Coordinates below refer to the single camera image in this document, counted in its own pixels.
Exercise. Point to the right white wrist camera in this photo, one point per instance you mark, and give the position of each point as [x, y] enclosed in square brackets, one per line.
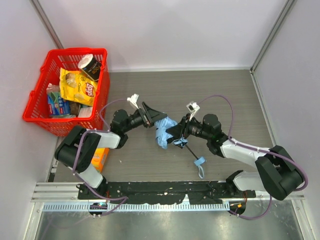
[193, 108]

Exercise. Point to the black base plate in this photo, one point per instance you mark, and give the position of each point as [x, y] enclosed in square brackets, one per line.
[173, 192]

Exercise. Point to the blue green sponge pack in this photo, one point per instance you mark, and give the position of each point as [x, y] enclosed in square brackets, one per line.
[58, 107]

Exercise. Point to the white slotted cable duct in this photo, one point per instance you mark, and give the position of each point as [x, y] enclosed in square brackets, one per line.
[90, 207]

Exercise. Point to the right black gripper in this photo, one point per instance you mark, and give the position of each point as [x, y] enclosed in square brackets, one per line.
[185, 128]

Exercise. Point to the orange yellow sponge box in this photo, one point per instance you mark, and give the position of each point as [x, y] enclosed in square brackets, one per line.
[99, 158]

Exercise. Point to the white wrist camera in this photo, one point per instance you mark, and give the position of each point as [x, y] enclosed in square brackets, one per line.
[193, 108]
[133, 101]

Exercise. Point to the red plastic shopping basket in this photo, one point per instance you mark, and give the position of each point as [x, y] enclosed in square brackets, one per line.
[37, 111]

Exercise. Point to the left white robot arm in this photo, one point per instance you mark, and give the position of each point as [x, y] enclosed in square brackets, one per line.
[78, 148]

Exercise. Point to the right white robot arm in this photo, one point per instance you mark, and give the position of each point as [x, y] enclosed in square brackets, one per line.
[276, 172]

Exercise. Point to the brown snack package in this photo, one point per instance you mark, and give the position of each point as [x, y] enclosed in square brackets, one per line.
[74, 108]

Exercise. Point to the yellow Lays chip bag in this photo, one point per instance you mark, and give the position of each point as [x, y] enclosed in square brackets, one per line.
[75, 86]

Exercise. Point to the light blue folding umbrella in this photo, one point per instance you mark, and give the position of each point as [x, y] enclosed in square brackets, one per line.
[163, 139]

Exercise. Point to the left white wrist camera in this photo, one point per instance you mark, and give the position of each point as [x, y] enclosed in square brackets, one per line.
[133, 101]

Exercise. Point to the white small box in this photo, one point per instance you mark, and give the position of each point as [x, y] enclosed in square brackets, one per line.
[85, 112]

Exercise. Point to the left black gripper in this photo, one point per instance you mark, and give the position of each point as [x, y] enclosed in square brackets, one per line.
[145, 116]

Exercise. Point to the black cylindrical snack can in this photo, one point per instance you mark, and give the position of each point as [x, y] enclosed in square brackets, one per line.
[90, 66]

